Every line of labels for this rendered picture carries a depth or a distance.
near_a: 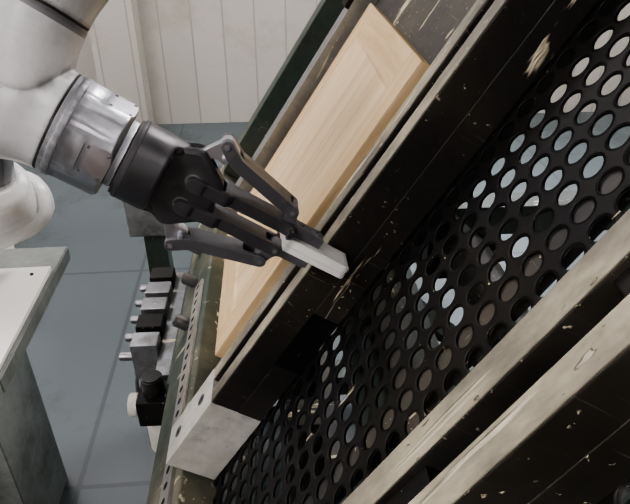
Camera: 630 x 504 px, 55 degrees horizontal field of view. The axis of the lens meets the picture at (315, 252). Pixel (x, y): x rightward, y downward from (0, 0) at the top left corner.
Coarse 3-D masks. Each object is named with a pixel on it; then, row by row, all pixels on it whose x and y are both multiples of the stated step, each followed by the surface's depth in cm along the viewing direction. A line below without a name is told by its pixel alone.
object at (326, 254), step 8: (288, 240) 58; (296, 240) 58; (296, 248) 58; (304, 248) 58; (312, 248) 59; (320, 248) 60; (328, 248) 61; (312, 256) 59; (320, 256) 59; (328, 256) 59; (336, 256) 60; (344, 256) 62; (328, 264) 59; (336, 264) 59; (344, 264) 60; (344, 272) 60
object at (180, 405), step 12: (192, 312) 112; (192, 324) 108; (192, 336) 103; (192, 348) 101; (180, 384) 96; (180, 396) 93; (180, 408) 90; (168, 468) 82; (168, 480) 79; (168, 492) 77
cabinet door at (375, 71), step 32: (352, 32) 116; (384, 32) 97; (352, 64) 107; (384, 64) 90; (416, 64) 78; (320, 96) 117; (352, 96) 98; (384, 96) 83; (320, 128) 106; (352, 128) 91; (384, 128) 82; (288, 160) 117; (320, 160) 98; (352, 160) 84; (256, 192) 127; (320, 192) 89; (224, 288) 115; (256, 288) 96; (224, 320) 104; (224, 352) 100
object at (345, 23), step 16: (368, 0) 117; (352, 16) 119; (336, 32) 120; (320, 48) 125; (336, 48) 122; (320, 64) 123; (304, 80) 125; (320, 80) 125; (304, 96) 126; (288, 112) 128; (272, 128) 132; (288, 128) 130; (272, 144) 132; (256, 160) 133; (240, 176) 140
